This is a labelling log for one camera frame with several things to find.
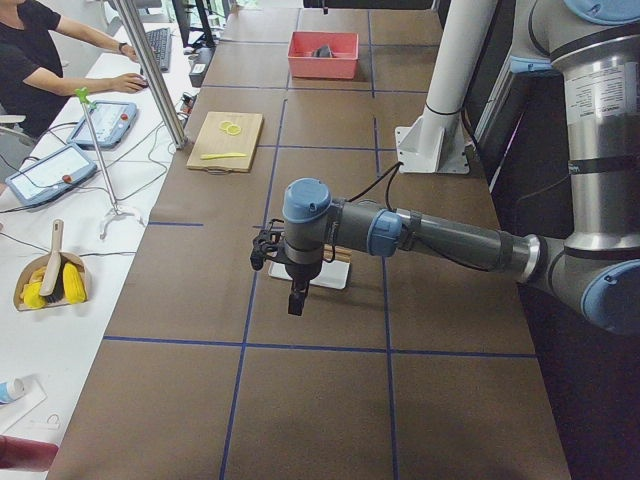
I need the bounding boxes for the left wooden dowel rod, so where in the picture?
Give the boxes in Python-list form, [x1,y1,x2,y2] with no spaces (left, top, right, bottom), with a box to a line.
[324,245,352,258]

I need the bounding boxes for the front lemon slice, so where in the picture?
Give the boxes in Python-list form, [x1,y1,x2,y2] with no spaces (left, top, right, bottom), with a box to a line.
[224,123,242,136]

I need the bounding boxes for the teach pendant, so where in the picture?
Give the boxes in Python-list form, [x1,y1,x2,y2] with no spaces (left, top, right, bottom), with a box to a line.
[6,145,97,207]
[67,101,138,150]

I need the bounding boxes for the bamboo cutting board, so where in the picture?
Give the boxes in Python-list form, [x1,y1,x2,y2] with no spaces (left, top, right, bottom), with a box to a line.
[186,111,263,173]

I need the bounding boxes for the aluminium frame post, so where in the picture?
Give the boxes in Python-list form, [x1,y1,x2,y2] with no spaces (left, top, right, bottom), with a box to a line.
[113,0,187,150]

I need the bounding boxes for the black keyboard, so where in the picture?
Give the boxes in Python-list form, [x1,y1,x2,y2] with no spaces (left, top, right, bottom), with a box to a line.
[145,27,172,73]

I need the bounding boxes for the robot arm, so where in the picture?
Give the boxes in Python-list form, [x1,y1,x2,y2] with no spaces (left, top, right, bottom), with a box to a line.
[250,1,639,335]

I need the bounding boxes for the pink plastic bin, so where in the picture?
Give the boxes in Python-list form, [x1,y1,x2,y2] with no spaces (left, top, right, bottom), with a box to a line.
[287,31,359,80]

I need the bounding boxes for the yellow plastic knife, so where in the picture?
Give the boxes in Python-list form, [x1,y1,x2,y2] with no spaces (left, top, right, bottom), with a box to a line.
[199,152,247,160]

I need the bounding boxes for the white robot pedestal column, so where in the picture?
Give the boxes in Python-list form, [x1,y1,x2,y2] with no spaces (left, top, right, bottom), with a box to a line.
[395,0,497,175]

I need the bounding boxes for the right wooden dowel rod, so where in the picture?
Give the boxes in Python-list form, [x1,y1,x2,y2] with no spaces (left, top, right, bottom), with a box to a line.
[323,250,351,263]

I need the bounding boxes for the person in black shirt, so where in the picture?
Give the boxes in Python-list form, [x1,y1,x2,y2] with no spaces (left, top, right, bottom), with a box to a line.
[1,1,147,138]

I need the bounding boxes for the wooden dowel rod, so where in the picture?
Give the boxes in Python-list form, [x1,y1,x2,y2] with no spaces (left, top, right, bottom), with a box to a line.
[324,245,352,258]
[323,250,351,263]

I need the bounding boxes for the near teach pendant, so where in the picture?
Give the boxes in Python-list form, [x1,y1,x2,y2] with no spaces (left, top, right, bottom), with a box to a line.
[6,145,97,207]

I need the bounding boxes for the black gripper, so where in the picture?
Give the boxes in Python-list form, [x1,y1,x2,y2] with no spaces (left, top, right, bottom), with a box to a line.
[250,218,321,316]

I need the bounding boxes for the far teach pendant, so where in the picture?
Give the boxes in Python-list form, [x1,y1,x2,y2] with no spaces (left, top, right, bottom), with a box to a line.
[67,101,138,150]

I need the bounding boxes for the lemon slice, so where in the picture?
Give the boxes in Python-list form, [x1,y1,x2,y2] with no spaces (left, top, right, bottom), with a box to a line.
[219,120,235,131]
[224,123,242,136]

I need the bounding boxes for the rear lemon slice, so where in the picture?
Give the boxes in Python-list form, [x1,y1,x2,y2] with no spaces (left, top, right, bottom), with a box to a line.
[219,120,235,131]

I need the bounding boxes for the white tube bottle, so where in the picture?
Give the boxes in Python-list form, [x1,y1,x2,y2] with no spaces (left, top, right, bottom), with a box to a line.
[0,378,26,406]

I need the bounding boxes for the dark grey cloth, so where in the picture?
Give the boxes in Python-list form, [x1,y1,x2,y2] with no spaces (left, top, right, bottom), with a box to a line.
[311,44,334,58]

